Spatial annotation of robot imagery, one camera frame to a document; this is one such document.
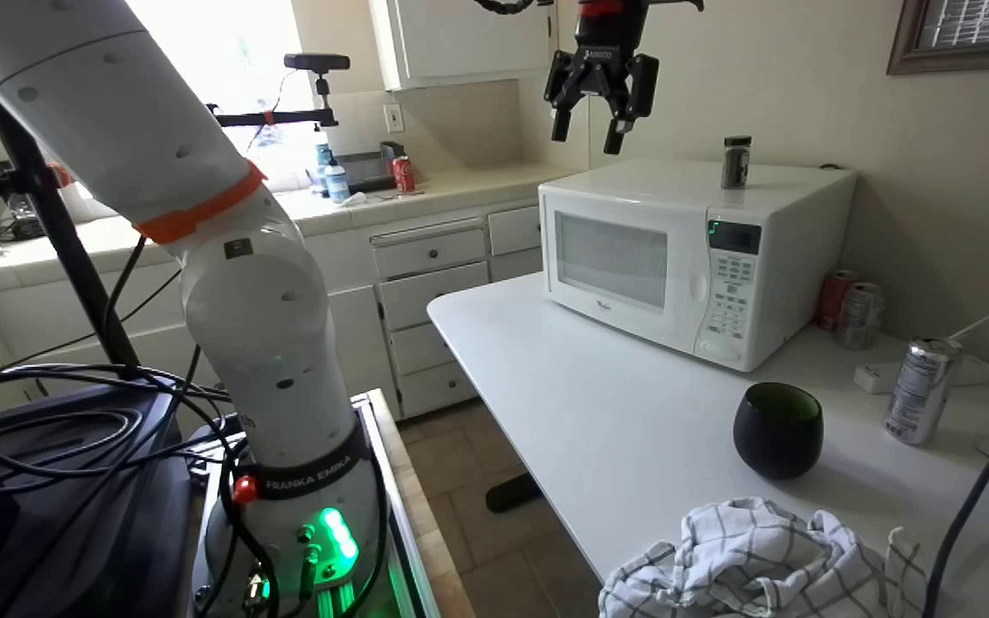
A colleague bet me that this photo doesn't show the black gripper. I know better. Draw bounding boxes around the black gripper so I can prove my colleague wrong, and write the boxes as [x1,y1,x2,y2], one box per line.
[547,46,658,155]

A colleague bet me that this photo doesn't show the robot base mounting cart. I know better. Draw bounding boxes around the robot base mounting cart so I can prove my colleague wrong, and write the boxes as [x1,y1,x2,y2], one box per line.
[186,392,472,618]

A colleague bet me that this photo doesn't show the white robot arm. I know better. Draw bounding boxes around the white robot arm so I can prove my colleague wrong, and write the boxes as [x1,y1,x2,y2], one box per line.
[0,0,381,618]

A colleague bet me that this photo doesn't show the white microwave oven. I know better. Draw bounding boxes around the white microwave oven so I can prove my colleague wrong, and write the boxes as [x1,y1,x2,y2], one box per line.
[538,162,856,374]

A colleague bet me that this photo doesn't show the red cup on counter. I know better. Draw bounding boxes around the red cup on counter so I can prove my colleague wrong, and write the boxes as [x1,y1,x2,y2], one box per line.
[393,155,417,197]

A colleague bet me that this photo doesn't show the plastic water bottle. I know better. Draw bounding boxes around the plastic water bottle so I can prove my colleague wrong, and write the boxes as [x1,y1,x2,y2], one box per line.
[315,133,349,204]

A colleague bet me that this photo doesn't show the white kitchen cabinet drawers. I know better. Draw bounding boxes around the white kitchen cabinet drawers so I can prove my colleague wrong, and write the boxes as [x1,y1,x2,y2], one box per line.
[313,204,544,424]

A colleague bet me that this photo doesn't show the red and silver cans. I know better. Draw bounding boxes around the red and silver cans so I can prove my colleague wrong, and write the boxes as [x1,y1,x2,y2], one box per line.
[816,271,886,347]

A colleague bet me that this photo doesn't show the silver soda can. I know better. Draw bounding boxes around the silver soda can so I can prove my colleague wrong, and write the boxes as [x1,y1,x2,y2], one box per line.
[886,341,957,448]

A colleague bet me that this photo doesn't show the checkered white dish cloth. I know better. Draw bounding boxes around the checkered white dish cloth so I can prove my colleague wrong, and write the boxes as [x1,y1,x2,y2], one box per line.
[598,498,928,618]

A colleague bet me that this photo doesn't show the white upper wall cabinet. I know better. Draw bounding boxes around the white upper wall cabinet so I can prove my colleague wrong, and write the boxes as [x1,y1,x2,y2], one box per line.
[369,0,548,90]

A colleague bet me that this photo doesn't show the framed wall picture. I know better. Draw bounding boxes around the framed wall picture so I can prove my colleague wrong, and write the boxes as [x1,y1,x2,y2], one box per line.
[886,0,989,76]

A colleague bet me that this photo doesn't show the black cable at right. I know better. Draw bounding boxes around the black cable at right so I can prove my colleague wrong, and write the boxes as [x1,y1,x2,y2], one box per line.
[920,392,989,618]

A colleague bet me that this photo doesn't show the black camera tripod stand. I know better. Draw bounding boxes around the black camera tripod stand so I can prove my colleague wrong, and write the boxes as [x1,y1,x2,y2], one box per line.
[0,92,340,378]

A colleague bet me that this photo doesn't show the black case with cables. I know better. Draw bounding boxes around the black case with cables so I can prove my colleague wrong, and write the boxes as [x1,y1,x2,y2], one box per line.
[0,368,211,618]

